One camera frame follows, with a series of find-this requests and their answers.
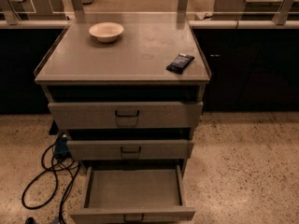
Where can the white ceramic bowl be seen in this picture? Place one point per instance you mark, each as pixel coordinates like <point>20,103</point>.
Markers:
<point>106,32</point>

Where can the grey background table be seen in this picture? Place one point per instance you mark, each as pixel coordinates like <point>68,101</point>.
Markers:
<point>245,10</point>

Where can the grey bottom drawer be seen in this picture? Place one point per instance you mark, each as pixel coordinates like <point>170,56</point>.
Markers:
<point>138,196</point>

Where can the grey drawer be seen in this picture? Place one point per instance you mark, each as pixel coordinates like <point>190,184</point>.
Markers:
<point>112,115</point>
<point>138,196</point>
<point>130,150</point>

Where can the grey top drawer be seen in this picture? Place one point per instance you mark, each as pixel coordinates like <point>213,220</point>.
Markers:
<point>112,115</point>

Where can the grey middle drawer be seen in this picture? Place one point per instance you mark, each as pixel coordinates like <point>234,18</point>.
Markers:
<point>130,150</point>

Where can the white horizontal rail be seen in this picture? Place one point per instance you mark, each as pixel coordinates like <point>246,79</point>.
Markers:
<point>176,24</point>

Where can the grey drawer cabinet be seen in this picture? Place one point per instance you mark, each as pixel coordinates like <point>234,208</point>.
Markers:
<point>131,69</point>

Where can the blue rxbar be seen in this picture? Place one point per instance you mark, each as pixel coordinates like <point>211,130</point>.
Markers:
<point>180,63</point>

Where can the blue power box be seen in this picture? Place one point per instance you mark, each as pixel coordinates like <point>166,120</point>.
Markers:
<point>60,146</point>

